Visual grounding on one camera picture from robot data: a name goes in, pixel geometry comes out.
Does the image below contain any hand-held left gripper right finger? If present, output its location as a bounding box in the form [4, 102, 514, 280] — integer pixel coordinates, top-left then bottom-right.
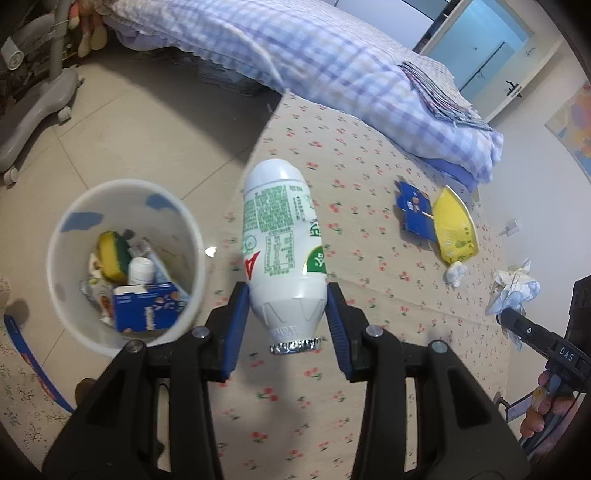
[324, 281, 532, 480]

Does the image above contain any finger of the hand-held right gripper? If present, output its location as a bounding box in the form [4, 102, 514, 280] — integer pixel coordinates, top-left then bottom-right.
[496, 307, 557, 354]

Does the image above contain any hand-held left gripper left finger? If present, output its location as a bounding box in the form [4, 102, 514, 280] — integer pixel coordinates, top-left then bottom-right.
[41, 281, 252, 480]

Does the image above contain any white blue wrapper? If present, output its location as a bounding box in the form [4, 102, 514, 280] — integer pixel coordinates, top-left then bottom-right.
[485, 258, 542, 317]

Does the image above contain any blue cookie box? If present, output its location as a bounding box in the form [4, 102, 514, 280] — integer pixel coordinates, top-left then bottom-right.
[112, 282, 191, 334]

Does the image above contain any white tissue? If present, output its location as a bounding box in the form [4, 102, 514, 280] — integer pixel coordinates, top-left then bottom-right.
[444, 261, 468, 288]

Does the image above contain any small white bottle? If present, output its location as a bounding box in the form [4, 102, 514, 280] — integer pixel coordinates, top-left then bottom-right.
[127, 257, 156, 287]

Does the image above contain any white bottle green label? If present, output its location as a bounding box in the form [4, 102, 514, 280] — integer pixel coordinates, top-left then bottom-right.
[241, 158, 330, 356]

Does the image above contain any yellow snack packet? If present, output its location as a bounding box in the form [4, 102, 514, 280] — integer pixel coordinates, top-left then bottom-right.
[431, 185, 480, 267]

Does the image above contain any printed wrapper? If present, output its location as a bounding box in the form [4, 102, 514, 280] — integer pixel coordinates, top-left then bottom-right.
[81, 251, 116, 325]

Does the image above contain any dark blue carton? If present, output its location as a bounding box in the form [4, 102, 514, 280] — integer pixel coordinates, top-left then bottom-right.
[394, 181, 440, 243]

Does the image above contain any yellow sponge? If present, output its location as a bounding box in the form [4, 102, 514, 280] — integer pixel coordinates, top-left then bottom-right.
[96, 231, 135, 284]

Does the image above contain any white plastic waste bin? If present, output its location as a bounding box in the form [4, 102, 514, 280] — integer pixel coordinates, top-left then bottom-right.
[46, 179, 208, 359]

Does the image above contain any person's right hand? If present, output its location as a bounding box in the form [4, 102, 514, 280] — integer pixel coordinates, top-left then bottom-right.
[521, 370, 580, 444]

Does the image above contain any cherry print tablecloth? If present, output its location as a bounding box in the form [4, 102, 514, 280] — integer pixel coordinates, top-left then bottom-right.
[152, 90, 514, 480]

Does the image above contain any purple bed sheet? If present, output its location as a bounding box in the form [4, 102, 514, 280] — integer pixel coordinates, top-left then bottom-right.
[427, 157, 477, 193]

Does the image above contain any beige floral cloth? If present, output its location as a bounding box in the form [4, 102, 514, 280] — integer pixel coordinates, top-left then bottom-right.
[0, 277, 77, 462]

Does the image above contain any folded striped cloth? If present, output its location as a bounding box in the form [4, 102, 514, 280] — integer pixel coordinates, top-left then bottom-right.
[398, 61, 493, 133]

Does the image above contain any white room door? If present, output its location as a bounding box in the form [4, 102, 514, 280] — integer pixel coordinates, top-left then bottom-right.
[480, 34, 567, 123]

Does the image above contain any blue plaid duvet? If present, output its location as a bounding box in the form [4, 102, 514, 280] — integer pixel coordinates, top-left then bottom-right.
[104, 0, 505, 184]

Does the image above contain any grey chair base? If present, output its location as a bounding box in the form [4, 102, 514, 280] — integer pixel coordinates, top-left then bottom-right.
[0, 0, 86, 186]

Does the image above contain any large plush toy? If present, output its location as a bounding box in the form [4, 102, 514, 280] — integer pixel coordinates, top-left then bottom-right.
[69, 0, 110, 59]

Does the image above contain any wall map poster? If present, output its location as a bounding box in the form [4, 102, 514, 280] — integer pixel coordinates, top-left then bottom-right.
[545, 80, 591, 182]

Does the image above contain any blue lanyard strap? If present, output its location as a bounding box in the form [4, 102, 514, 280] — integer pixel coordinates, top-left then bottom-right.
[4, 314, 75, 415]

